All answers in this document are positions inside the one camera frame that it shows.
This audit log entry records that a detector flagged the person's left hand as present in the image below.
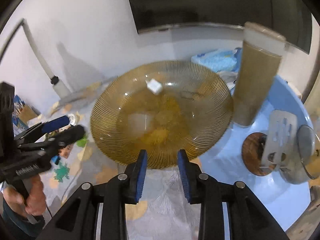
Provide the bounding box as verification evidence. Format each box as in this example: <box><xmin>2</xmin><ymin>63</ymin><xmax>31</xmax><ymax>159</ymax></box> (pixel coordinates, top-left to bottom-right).
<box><xmin>3</xmin><ymin>174</ymin><xmax>46</xmax><ymax>218</ymax></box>

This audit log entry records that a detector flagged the green paper leaf cutout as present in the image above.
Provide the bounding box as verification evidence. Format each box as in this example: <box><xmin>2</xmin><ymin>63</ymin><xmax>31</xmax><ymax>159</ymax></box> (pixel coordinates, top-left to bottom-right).
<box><xmin>76</xmin><ymin>135</ymin><xmax>88</xmax><ymax>148</ymax></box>

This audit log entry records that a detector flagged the ginkgo pattern table mat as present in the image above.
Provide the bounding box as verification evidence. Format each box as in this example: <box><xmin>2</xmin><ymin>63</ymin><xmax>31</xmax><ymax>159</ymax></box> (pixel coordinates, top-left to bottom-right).
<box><xmin>37</xmin><ymin>76</ymin><xmax>226</xmax><ymax>240</ymax></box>

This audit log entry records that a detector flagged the teal paper leaf cutout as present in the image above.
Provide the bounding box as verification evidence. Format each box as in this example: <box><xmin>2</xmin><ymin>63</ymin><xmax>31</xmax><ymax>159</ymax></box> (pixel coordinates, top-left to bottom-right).
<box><xmin>54</xmin><ymin>163</ymin><xmax>70</xmax><ymax>183</ymax></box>

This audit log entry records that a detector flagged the round wooden coaster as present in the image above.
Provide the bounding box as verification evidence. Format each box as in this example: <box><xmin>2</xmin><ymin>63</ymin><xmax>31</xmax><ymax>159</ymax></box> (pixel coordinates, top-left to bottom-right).
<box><xmin>241</xmin><ymin>132</ymin><xmax>275</xmax><ymax>177</ymax></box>

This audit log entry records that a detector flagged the amber ribbed glass bowl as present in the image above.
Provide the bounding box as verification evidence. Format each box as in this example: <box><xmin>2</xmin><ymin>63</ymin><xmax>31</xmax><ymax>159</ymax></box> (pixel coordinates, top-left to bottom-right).
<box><xmin>90</xmin><ymin>61</ymin><xmax>233</xmax><ymax>168</ymax></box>

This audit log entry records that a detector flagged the small white cube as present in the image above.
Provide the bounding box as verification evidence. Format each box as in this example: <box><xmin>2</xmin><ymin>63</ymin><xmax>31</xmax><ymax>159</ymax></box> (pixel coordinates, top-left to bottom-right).
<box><xmin>146</xmin><ymin>79</ymin><xmax>163</xmax><ymax>95</ymax></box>

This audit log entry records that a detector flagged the glass pot lid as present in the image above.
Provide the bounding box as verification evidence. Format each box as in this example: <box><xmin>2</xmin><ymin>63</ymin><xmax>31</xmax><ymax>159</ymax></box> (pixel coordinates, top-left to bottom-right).
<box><xmin>280</xmin><ymin>125</ymin><xmax>319</xmax><ymax>185</ymax></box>

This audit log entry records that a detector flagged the blue tissue pack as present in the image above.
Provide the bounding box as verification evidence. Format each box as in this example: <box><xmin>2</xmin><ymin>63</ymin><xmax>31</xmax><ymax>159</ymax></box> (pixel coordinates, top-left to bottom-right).
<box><xmin>191</xmin><ymin>47</ymin><xmax>242</xmax><ymax>73</ymax></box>

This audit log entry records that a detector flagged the tall tan cylinder box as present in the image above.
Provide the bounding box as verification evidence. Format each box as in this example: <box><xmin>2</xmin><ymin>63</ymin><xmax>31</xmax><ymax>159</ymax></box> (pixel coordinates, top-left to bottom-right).
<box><xmin>233</xmin><ymin>22</ymin><xmax>286</xmax><ymax>127</ymax></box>

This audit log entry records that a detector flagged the white wall pipe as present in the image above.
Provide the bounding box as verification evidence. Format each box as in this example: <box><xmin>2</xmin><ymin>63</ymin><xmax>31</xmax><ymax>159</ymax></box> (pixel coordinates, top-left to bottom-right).
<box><xmin>1</xmin><ymin>18</ymin><xmax>71</xmax><ymax>99</ymax></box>

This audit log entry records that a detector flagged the black wall television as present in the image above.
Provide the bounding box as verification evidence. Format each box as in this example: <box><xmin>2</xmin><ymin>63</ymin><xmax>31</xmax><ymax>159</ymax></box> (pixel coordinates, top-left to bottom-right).
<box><xmin>129</xmin><ymin>0</ymin><xmax>312</xmax><ymax>53</ymax></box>

